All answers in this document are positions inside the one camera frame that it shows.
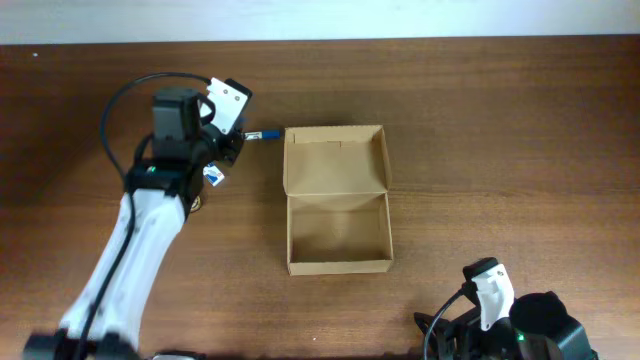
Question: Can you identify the brown cardboard box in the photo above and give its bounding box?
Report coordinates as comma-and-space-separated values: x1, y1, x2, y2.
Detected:
283, 125, 394, 276

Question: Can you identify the blue whiteboard marker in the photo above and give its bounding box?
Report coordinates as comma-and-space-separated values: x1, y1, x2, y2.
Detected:
244, 130, 281, 141

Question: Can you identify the black yellow correction tape dispenser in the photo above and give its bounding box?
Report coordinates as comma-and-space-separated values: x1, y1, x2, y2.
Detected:
190, 197, 202, 213

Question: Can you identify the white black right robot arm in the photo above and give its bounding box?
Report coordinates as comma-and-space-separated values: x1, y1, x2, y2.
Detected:
414, 257, 599, 360

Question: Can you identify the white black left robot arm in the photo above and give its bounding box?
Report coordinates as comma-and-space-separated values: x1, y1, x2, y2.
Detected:
22, 78, 253, 360

